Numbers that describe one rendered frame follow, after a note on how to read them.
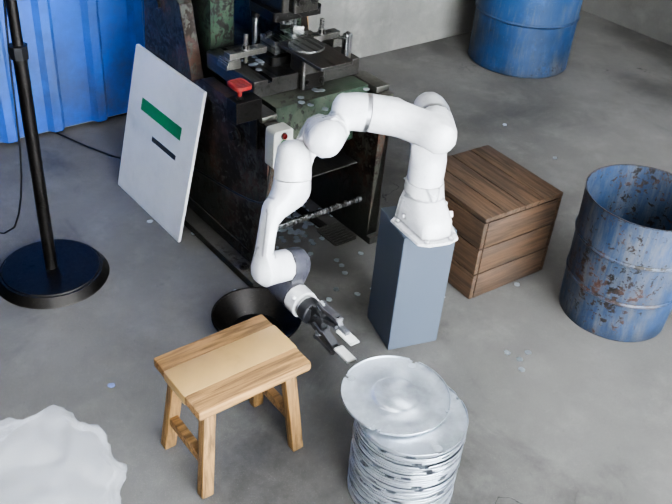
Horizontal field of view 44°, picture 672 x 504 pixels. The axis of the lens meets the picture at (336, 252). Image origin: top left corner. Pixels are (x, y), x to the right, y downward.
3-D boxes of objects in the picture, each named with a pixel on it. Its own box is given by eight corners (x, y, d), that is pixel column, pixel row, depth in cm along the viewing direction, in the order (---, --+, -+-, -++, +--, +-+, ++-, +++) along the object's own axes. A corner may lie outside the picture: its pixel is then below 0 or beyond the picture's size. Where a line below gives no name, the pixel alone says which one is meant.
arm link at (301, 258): (291, 261, 240) (319, 255, 246) (266, 238, 249) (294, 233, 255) (281, 312, 249) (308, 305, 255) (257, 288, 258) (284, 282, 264)
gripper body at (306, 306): (294, 321, 247) (312, 339, 241) (296, 299, 242) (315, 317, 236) (315, 313, 251) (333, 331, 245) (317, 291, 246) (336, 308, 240)
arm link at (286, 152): (274, 118, 230) (271, 110, 245) (274, 182, 235) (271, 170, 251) (343, 119, 232) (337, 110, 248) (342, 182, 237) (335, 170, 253)
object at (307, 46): (351, 97, 282) (354, 59, 274) (318, 106, 274) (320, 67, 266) (307, 70, 297) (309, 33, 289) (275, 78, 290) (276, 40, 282)
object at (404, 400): (464, 379, 227) (464, 377, 226) (429, 452, 205) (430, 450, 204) (365, 344, 235) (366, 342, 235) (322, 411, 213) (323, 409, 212)
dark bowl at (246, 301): (319, 339, 278) (320, 323, 274) (242, 374, 262) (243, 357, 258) (268, 292, 297) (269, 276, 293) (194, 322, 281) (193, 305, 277)
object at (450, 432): (430, 363, 232) (430, 361, 231) (489, 436, 211) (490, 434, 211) (337, 391, 220) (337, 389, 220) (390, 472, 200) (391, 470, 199)
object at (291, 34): (310, 47, 292) (310, 34, 290) (274, 55, 284) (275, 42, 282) (295, 38, 298) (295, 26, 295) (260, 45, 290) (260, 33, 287)
